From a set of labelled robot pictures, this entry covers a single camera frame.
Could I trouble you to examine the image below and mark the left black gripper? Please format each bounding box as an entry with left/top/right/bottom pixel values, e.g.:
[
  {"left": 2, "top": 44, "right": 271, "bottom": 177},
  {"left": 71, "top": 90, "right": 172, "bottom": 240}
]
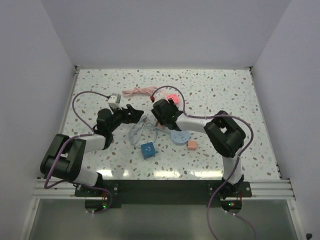
[{"left": 108, "top": 104, "right": 143, "bottom": 133}]

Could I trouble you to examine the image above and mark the pink power strip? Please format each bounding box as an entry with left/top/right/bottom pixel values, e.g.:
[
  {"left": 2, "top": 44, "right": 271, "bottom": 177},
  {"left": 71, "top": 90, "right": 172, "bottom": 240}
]
[{"left": 121, "top": 86, "right": 181, "bottom": 106}]

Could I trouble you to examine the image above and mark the orange pink plug adapter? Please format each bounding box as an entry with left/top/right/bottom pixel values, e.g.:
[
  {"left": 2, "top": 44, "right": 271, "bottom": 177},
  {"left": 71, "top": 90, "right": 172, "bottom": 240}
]
[{"left": 187, "top": 140, "right": 197, "bottom": 151}]

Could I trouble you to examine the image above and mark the pink brown plug adapter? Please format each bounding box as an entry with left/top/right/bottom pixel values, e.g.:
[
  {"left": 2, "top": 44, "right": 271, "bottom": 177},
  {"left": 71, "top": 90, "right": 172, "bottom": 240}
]
[{"left": 155, "top": 121, "right": 167, "bottom": 131}]

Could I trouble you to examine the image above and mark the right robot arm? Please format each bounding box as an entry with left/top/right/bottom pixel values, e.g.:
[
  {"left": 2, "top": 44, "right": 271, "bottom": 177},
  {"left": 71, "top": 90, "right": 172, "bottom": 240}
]
[{"left": 150, "top": 96, "right": 246, "bottom": 197}]

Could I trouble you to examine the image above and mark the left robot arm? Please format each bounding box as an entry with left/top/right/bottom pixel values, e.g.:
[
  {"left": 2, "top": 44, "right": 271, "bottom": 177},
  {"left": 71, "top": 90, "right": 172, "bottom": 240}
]
[{"left": 40, "top": 104, "right": 144, "bottom": 196}]

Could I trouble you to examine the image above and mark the blue round socket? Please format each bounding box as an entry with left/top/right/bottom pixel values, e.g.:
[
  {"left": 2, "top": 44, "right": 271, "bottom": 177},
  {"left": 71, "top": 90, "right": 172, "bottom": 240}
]
[{"left": 170, "top": 130, "right": 191, "bottom": 146}]

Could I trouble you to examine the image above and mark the blue cube socket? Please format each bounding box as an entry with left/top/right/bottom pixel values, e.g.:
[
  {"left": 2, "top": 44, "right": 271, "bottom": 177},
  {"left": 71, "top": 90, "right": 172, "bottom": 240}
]
[{"left": 140, "top": 142, "right": 156, "bottom": 160}]

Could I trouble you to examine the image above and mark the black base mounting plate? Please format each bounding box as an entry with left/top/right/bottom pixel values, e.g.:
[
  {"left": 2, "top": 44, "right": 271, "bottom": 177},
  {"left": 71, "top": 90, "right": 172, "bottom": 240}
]
[{"left": 74, "top": 178, "right": 253, "bottom": 210}]

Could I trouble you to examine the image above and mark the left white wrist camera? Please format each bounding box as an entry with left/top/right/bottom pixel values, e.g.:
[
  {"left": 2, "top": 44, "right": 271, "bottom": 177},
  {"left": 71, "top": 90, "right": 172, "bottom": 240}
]
[{"left": 107, "top": 93, "right": 122, "bottom": 109}]

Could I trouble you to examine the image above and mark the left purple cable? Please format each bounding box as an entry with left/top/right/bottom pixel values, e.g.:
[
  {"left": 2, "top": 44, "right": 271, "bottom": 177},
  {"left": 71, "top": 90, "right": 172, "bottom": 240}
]
[{"left": 44, "top": 91, "right": 116, "bottom": 216}]

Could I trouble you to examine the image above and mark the aluminium front rail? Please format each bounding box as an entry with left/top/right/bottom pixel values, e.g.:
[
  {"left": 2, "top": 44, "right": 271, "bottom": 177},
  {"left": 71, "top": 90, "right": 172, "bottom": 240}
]
[{"left": 32, "top": 179, "right": 295, "bottom": 200}]

